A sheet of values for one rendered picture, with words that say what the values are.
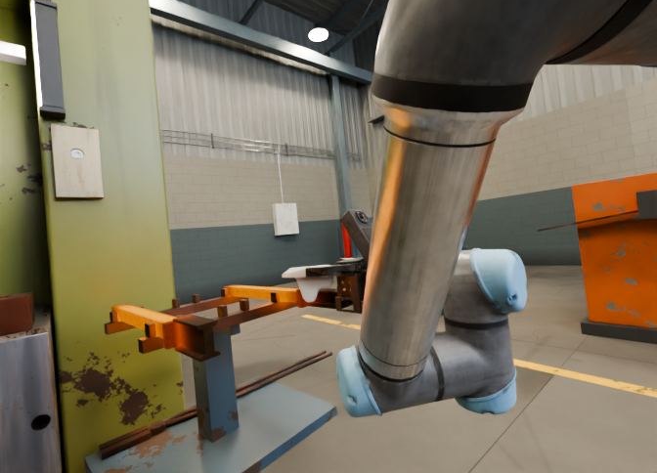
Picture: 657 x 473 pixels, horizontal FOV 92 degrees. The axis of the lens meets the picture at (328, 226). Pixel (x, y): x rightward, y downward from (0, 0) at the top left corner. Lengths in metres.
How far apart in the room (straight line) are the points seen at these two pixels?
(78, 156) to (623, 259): 3.37
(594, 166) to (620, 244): 4.26
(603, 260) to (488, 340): 2.97
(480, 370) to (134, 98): 1.01
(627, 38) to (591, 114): 7.38
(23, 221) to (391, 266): 1.18
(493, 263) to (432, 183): 0.21
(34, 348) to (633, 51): 0.84
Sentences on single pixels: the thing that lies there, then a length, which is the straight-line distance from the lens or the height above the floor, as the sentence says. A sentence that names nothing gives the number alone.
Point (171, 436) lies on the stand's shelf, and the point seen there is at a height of 0.66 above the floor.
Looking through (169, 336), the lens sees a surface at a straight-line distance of 0.51.
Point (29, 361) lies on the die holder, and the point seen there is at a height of 0.87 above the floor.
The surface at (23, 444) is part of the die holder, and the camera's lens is 0.82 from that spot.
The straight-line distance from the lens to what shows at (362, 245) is 0.50.
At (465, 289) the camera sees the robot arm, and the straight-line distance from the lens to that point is 0.42.
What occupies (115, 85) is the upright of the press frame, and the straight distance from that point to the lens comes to 1.07.
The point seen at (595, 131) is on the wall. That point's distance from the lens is 7.57.
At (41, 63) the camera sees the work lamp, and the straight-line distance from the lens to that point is 1.03.
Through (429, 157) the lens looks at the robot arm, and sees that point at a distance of 0.21.
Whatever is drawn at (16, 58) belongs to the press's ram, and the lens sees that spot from 1.14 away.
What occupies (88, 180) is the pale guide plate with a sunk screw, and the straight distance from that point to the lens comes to 0.96.
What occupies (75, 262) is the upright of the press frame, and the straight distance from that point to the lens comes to 0.96.
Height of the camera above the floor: 1.03
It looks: 2 degrees up
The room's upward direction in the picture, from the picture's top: 6 degrees counter-clockwise
